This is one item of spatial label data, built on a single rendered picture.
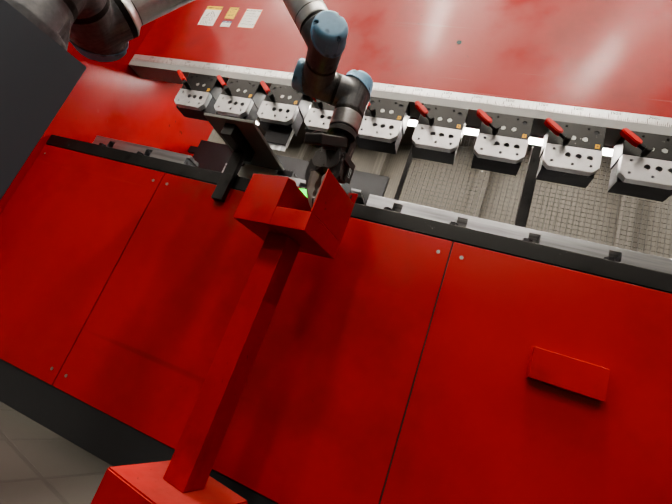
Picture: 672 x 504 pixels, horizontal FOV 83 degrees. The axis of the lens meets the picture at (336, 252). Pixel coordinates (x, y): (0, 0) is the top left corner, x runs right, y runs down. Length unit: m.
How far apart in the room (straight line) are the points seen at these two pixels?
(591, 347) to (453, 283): 0.32
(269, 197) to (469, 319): 0.56
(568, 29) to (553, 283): 0.94
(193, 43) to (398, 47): 0.91
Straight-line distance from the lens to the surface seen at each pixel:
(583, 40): 1.64
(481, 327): 0.99
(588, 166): 1.34
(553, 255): 1.07
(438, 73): 1.51
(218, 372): 0.85
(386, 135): 1.35
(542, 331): 1.01
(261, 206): 0.87
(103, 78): 2.04
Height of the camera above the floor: 0.44
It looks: 15 degrees up
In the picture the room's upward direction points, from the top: 20 degrees clockwise
